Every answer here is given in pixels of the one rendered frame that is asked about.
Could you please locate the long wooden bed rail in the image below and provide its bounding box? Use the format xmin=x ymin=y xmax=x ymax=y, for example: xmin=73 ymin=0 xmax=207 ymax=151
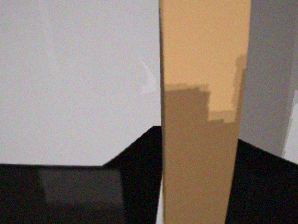
xmin=159 ymin=0 xmax=251 ymax=224

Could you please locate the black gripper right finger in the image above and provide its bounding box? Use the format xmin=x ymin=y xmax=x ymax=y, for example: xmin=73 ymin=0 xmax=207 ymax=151
xmin=225 ymin=138 xmax=298 ymax=224

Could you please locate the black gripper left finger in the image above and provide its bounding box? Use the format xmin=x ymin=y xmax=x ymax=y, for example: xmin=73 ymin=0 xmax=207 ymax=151
xmin=0 ymin=126 xmax=163 ymax=224

